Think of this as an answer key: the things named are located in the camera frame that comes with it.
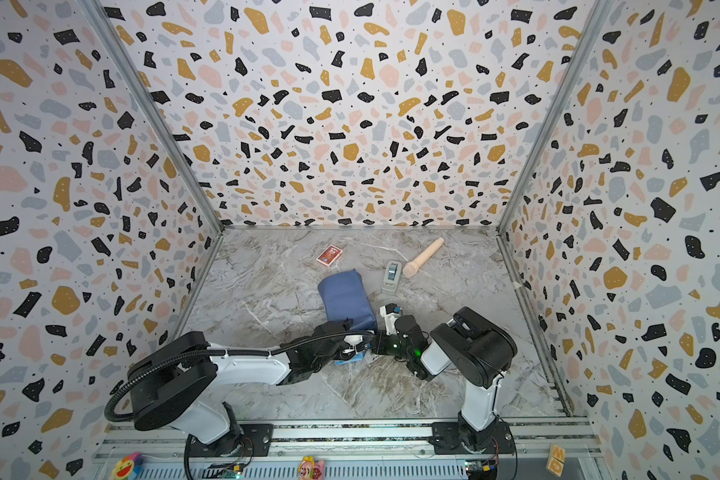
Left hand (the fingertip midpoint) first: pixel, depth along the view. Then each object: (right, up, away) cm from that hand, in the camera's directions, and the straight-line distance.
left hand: (351, 320), depth 87 cm
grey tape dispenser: (+12, +11, +17) cm, 24 cm away
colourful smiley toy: (-50, -30, -18) cm, 61 cm away
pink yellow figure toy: (-7, -30, -19) cm, 36 cm away
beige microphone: (+19, +14, +19) cm, 30 cm away
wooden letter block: (+51, -30, -15) cm, 61 cm away
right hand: (+2, -5, +3) cm, 6 cm away
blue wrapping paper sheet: (-3, +6, +8) cm, 10 cm away
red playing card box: (-11, +19, +26) cm, 34 cm away
